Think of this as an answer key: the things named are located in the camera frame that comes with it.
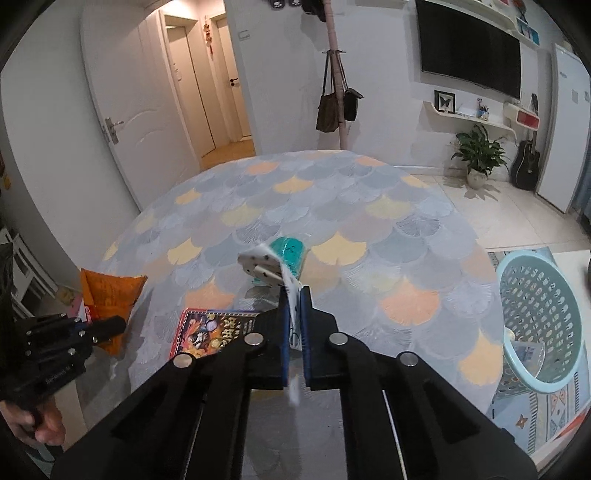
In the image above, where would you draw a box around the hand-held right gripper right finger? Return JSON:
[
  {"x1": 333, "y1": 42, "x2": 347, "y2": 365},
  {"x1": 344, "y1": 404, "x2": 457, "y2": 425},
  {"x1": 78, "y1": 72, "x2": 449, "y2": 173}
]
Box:
[{"x1": 299, "y1": 285, "x2": 539, "y2": 480}]

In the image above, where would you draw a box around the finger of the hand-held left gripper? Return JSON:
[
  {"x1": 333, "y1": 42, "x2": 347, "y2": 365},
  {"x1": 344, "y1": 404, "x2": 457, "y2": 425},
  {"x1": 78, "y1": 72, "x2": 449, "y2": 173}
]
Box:
[{"x1": 87, "y1": 316, "x2": 126, "y2": 348}]

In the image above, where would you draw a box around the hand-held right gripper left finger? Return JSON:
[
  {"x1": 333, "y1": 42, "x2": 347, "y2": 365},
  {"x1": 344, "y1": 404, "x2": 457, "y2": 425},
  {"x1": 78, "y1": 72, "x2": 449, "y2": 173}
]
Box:
[{"x1": 51, "y1": 285, "x2": 296, "y2": 480}]

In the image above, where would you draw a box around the orange panda snack packet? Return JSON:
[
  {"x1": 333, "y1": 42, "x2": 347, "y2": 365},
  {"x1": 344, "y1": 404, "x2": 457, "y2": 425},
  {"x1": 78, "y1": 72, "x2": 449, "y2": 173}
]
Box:
[{"x1": 81, "y1": 268, "x2": 148, "y2": 356}]

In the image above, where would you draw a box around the teal snack packet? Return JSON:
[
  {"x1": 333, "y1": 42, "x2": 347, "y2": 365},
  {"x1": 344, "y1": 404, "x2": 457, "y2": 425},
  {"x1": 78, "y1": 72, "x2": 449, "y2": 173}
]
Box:
[{"x1": 238, "y1": 244, "x2": 305, "y2": 407}]

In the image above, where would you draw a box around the colourful red-bordered snack packet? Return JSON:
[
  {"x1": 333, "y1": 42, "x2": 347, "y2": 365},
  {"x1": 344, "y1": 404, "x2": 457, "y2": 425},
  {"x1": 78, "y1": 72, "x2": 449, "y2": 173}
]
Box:
[{"x1": 168, "y1": 308, "x2": 262, "y2": 361}]

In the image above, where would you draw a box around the teal plastic basket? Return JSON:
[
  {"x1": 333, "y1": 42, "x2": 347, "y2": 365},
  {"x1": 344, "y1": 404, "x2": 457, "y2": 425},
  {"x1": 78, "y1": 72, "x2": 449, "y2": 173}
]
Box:
[{"x1": 496, "y1": 253, "x2": 585, "y2": 407}]

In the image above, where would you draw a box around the black shoulder bag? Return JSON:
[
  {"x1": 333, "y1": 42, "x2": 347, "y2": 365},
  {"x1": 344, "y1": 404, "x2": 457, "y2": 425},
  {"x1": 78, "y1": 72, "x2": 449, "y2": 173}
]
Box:
[{"x1": 342, "y1": 60, "x2": 364, "y2": 122}]

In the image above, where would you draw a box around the person's left hand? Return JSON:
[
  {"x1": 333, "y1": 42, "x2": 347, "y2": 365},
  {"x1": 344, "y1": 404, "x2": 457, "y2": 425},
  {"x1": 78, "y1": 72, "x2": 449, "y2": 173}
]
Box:
[{"x1": 0, "y1": 396, "x2": 65, "y2": 448}]

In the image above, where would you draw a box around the white wooden chair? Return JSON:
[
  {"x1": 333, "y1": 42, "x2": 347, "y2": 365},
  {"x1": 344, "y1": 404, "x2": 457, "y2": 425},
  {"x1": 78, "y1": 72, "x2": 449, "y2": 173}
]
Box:
[{"x1": 7, "y1": 228, "x2": 58, "y2": 319}]

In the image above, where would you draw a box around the brown tote bag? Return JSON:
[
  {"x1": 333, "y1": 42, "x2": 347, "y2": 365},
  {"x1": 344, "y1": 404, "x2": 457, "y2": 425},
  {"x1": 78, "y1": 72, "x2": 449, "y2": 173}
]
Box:
[{"x1": 316, "y1": 53, "x2": 340, "y2": 134}]

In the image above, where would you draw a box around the white room door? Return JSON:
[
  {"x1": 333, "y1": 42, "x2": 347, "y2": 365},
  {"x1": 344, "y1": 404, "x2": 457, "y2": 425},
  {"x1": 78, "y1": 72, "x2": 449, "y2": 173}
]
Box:
[{"x1": 81, "y1": 0, "x2": 201, "y2": 210}]

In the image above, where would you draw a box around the pink wooden coat rack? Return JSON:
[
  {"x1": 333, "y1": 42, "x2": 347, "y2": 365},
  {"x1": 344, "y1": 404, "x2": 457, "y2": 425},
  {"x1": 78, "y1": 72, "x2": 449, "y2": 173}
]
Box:
[{"x1": 321, "y1": 0, "x2": 352, "y2": 151}]

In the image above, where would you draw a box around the potted green plant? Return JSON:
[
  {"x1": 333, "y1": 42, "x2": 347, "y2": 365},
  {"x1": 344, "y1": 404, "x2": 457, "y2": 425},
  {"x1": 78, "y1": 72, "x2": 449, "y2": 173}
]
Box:
[{"x1": 451, "y1": 124, "x2": 509, "y2": 188}]

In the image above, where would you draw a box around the plain hallway door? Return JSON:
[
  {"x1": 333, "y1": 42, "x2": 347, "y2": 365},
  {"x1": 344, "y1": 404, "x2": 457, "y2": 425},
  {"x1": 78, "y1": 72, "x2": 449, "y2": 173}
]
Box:
[{"x1": 164, "y1": 14, "x2": 218, "y2": 160}]

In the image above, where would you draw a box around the low curved white shelf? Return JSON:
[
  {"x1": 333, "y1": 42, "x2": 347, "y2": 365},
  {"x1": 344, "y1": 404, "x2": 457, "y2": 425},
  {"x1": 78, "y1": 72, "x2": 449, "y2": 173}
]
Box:
[{"x1": 423, "y1": 102, "x2": 518, "y2": 139}]

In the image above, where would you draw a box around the black acoustic guitar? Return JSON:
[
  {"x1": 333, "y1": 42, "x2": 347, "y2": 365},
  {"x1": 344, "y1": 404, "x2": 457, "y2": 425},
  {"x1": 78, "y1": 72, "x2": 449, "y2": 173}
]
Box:
[{"x1": 510, "y1": 93, "x2": 542, "y2": 191}]

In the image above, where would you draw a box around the white and red drawer box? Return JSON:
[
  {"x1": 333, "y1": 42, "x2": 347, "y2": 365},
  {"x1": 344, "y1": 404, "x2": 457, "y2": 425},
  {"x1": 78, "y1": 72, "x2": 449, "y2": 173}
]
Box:
[{"x1": 502, "y1": 102, "x2": 542, "y2": 132}]

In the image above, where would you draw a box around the black flat television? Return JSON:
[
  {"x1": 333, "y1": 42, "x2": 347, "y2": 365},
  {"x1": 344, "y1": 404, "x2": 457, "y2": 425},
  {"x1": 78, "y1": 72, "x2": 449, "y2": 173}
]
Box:
[{"x1": 414, "y1": 0, "x2": 522, "y2": 101}]

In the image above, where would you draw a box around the white refrigerator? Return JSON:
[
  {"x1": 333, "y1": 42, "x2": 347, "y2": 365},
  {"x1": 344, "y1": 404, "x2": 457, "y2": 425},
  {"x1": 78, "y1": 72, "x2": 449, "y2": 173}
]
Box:
[{"x1": 534, "y1": 44, "x2": 591, "y2": 214}]

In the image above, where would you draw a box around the hallway door with handle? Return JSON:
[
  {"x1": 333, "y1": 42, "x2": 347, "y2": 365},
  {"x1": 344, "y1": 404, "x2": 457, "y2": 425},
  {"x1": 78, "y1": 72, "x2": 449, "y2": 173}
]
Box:
[{"x1": 210, "y1": 14, "x2": 254, "y2": 144}]

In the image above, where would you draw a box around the curved white wall shelf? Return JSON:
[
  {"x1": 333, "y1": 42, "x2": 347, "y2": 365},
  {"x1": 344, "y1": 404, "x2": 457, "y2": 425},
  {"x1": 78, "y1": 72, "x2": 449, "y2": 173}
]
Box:
[{"x1": 480, "y1": 0, "x2": 541, "y2": 49}]

